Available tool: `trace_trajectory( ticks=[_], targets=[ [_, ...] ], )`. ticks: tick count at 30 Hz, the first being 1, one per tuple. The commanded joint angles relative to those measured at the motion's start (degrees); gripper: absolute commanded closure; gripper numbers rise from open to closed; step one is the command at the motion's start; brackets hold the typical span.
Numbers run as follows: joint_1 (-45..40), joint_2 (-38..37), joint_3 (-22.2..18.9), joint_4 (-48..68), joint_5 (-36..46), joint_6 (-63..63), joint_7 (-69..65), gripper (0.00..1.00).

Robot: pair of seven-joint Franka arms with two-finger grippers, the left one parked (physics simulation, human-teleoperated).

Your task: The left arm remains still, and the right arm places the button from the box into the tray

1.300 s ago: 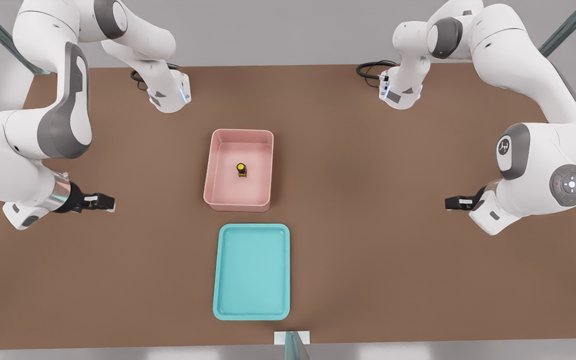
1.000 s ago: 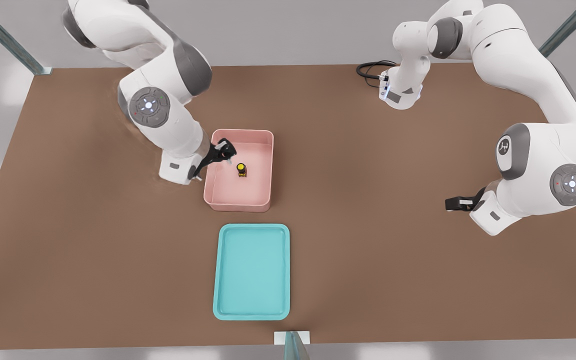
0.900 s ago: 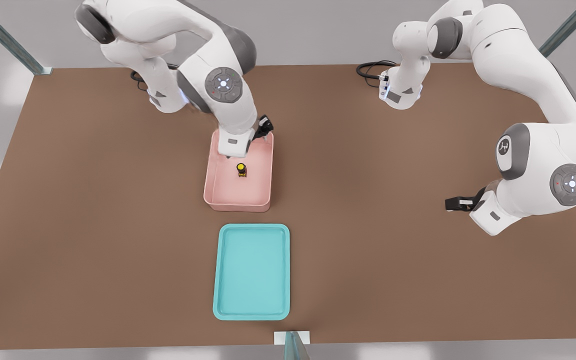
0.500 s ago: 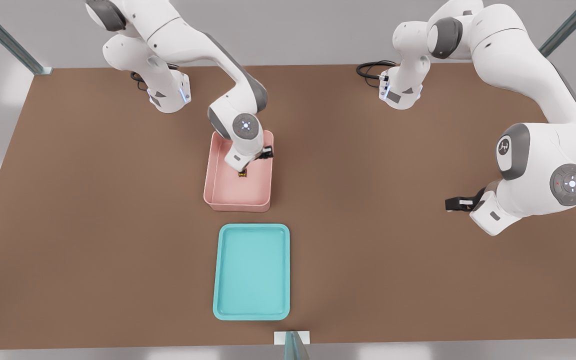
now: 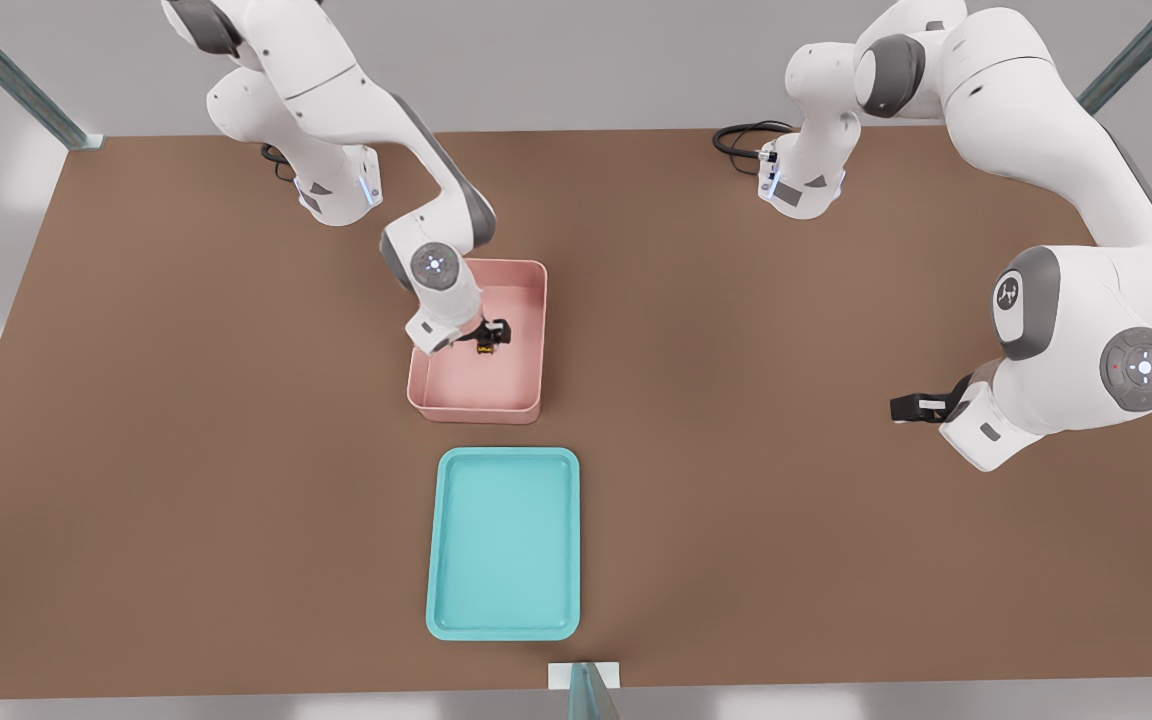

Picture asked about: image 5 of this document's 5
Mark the pale blue-green tray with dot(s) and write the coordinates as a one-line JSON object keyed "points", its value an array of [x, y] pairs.
{"points": [[504, 542]]}

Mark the silver frame post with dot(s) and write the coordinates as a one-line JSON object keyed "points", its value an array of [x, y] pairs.
{"points": [[588, 690], [11, 75], [1131, 55]]}

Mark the pink plastic box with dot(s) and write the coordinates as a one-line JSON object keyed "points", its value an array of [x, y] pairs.
{"points": [[496, 385]]}

